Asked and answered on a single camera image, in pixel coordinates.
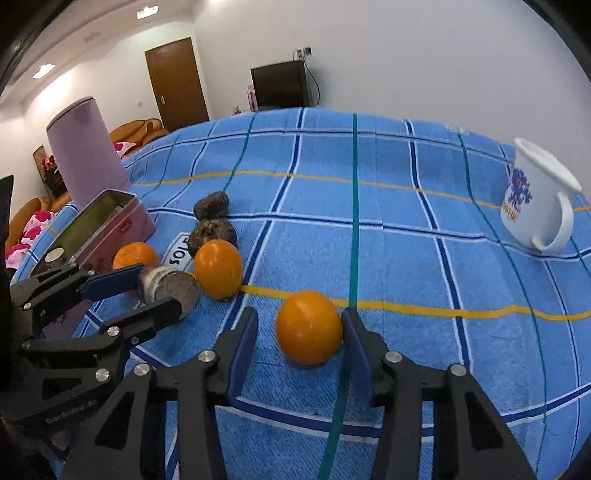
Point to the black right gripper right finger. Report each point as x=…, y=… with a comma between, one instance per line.
x=471, y=439

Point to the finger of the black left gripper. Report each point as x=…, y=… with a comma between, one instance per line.
x=113, y=339
x=53, y=292

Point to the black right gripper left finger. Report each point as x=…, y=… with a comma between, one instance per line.
x=125, y=439

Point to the cut purple yam piece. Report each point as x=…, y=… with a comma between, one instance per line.
x=159, y=282

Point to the orange tangerine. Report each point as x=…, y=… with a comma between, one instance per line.
x=308, y=328
x=135, y=253
x=218, y=269

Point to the brown wrinkled passion fruit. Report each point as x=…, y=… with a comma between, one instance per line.
x=207, y=230

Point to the dark wrinkled passion fruit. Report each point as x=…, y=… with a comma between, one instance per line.
x=212, y=206

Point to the left hand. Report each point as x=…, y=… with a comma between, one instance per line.
x=54, y=446

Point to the pink metal tin box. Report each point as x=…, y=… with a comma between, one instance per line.
x=90, y=241

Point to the pink floral cushion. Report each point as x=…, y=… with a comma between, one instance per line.
x=36, y=225

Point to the brown leather sofa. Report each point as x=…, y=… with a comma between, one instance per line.
x=21, y=218

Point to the brown leather armchair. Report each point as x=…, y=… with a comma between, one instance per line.
x=132, y=136

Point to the blue plaid tablecloth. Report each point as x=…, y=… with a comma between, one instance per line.
x=399, y=219

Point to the white enamel mug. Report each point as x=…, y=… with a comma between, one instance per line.
x=537, y=208

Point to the brown wooden door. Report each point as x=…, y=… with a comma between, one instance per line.
x=174, y=78

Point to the black television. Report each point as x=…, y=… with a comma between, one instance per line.
x=281, y=85

